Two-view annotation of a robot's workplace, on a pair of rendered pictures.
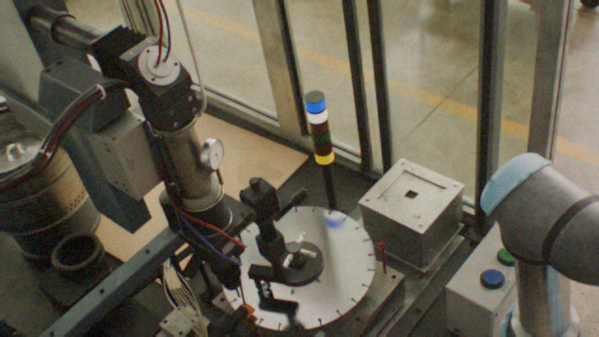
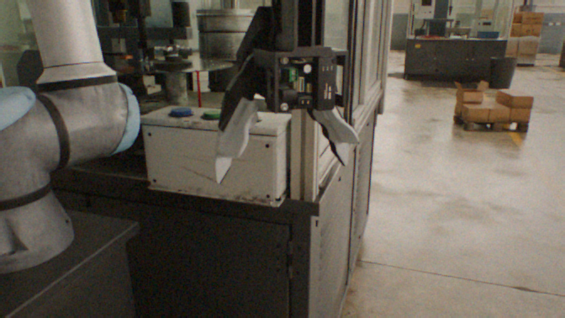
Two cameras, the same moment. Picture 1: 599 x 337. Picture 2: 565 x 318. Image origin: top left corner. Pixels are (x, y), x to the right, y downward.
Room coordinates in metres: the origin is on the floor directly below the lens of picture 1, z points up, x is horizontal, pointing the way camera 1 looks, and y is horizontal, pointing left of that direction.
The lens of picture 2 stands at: (0.63, -1.11, 1.08)
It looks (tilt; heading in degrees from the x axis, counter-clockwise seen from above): 19 degrees down; 60
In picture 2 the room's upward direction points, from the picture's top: straight up
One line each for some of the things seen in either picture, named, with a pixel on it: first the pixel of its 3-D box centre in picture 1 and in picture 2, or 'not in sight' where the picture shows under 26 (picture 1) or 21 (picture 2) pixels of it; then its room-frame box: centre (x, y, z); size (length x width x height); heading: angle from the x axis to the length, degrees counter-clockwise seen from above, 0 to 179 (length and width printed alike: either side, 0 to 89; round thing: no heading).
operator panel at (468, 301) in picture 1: (501, 275); (219, 152); (0.91, -0.38, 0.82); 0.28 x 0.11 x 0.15; 132
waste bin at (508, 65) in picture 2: not in sight; (501, 73); (6.93, 2.80, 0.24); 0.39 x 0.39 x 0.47
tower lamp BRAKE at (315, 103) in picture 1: (314, 101); not in sight; (1.24, -0.06, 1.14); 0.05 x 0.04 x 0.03; 42
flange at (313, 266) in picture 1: (297, 259); (173, 60); (0.95, 0.05, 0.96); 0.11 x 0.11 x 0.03
